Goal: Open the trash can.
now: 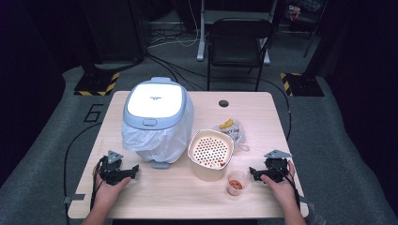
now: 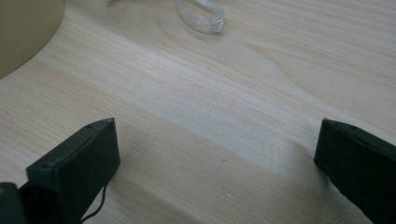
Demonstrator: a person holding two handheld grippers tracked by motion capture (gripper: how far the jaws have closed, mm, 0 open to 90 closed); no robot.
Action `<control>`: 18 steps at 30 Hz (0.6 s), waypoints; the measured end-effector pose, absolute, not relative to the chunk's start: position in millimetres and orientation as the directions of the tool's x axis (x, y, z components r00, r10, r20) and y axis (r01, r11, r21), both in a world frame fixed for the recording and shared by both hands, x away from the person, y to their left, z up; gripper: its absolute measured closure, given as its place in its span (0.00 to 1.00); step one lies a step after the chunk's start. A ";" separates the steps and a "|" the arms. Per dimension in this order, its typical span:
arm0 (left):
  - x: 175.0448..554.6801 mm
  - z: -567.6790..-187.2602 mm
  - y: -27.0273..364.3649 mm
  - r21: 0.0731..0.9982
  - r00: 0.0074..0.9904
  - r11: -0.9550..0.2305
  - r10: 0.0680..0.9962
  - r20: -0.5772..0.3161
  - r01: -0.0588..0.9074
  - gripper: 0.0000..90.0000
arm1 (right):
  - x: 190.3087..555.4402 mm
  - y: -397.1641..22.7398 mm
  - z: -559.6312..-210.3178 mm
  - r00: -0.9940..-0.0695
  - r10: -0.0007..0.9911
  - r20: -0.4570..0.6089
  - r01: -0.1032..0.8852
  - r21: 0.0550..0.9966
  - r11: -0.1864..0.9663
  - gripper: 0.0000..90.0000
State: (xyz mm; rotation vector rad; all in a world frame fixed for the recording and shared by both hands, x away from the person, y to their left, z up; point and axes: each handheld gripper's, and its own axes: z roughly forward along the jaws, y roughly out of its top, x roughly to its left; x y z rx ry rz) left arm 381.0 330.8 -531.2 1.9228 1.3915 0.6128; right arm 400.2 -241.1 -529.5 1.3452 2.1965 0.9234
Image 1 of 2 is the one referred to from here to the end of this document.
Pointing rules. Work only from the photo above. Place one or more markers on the clear plastic bag yellow print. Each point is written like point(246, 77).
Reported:
point(235, 129)

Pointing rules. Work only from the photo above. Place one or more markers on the person's left hand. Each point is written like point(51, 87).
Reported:
point(109, 192)

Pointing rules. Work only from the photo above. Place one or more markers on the beige container with perforated strainer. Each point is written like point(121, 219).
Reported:
point(211, 151)

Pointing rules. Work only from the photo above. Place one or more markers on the black folding chair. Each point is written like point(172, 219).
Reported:
point(237, 47)
point(202, 37)

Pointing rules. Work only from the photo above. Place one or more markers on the person's right hand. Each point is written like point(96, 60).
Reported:
point(281, 192)

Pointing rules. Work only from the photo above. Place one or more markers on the black stand base striped edge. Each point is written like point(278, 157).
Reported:
point(303, 85)
point(95, 84)

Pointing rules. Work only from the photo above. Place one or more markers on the small clear cup with scraps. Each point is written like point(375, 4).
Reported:
point(237, 184)

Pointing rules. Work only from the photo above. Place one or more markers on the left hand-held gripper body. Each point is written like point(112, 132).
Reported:
point(113, 170)

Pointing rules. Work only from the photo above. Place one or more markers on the grey tape strip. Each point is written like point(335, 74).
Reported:
point(74, 197)

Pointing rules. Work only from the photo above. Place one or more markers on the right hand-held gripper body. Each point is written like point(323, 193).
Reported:
point(277, 167)

